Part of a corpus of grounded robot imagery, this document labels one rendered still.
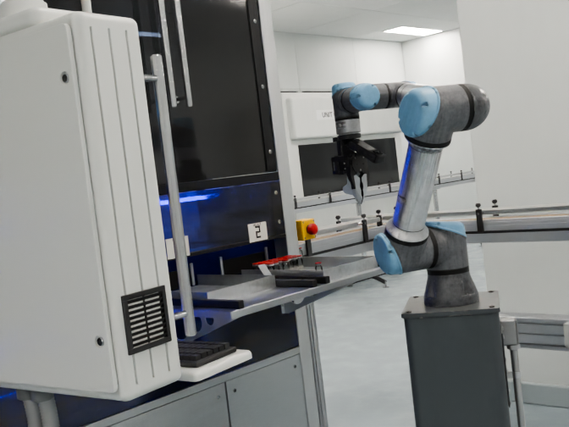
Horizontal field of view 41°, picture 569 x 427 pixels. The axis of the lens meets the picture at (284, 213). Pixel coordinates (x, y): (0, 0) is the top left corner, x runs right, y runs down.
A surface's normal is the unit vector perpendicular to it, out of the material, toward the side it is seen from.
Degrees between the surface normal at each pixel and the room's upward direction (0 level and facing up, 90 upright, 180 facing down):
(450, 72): 90
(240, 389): 90
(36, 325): 90
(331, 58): 90
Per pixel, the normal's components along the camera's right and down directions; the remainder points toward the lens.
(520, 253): -0.68, 0.12
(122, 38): 0.81, -0.07
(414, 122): -0.91, 0.00
